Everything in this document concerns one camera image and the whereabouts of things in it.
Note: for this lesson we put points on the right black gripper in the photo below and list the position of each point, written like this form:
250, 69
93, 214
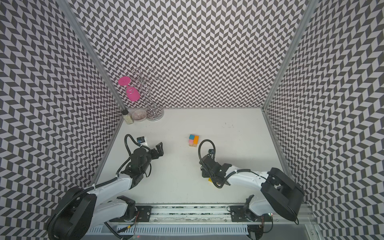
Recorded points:
205, 170

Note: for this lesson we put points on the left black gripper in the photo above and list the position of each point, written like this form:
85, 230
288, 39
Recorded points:
160, 150

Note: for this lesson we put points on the orange block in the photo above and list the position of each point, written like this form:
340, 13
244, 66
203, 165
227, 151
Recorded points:
196, 139

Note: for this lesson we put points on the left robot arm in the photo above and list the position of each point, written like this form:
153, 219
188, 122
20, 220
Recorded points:
81, 209

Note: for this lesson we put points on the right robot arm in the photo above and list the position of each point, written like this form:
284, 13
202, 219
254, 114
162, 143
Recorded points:
278, 194

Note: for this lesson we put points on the striped ceramic bowl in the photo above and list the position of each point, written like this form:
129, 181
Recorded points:
139, 115

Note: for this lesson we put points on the glass spice jar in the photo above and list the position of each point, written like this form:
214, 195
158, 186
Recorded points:
127, 117

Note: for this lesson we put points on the pink plastic wine glass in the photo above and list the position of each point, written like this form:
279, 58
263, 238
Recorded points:
131, 92

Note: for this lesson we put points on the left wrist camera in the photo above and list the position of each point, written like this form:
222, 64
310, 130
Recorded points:
142, 141

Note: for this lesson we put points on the chrome wire glass stand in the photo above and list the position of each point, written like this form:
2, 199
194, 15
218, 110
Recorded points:
145, 80

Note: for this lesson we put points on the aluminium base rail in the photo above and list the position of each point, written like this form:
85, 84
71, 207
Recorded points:
206, 221

